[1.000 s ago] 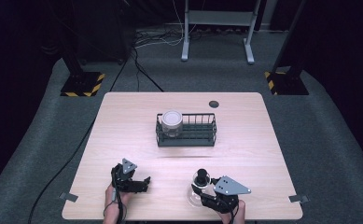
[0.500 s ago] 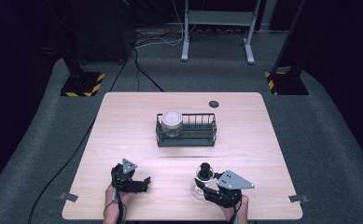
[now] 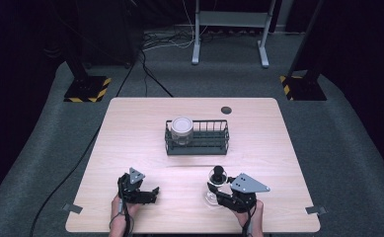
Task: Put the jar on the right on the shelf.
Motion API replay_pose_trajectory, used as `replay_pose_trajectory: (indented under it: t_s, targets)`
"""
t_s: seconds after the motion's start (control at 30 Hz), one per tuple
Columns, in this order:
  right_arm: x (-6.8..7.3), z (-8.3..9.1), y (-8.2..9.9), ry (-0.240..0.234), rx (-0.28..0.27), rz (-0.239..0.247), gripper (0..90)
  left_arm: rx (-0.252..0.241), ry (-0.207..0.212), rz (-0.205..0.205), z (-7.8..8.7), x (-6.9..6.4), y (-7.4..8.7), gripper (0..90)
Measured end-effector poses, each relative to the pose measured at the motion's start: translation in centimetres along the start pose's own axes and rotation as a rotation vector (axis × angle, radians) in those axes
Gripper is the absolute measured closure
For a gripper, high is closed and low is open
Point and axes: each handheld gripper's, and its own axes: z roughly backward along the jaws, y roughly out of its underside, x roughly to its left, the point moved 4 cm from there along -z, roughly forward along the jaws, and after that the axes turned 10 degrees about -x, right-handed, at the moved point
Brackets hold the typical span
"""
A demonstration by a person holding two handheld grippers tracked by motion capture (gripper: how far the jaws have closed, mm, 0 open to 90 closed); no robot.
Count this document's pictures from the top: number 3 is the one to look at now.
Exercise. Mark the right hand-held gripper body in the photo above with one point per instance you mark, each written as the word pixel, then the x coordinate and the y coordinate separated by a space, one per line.
pixel 245 189

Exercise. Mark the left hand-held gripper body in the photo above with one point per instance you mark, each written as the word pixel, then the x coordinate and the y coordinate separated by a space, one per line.
pixel 130 186

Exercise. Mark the glass bottle with black stopper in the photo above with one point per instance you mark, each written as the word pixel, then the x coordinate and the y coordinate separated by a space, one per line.
pixel 217 176

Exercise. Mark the white jar with lid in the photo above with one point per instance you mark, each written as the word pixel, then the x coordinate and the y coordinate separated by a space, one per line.
pixel 182 130

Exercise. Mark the person's right hand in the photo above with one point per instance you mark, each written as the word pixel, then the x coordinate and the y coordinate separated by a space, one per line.
pixel 253 215

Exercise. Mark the grey tape strip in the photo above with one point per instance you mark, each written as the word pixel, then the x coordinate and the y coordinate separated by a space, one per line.
pixel 316 210
pixel 72 208

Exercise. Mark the dark round table grommet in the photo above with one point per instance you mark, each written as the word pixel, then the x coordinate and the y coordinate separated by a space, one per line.
pixel 226 110

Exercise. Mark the black stand with striped base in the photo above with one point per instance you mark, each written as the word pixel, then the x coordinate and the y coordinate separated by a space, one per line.
pixel 87 89
pixel 306 87

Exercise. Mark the black equipment case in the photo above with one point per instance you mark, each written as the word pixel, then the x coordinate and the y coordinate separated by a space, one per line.
pixel 110 29

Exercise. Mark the white metal frame stand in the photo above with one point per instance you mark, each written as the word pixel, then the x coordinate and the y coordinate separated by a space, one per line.
pixel 232 19

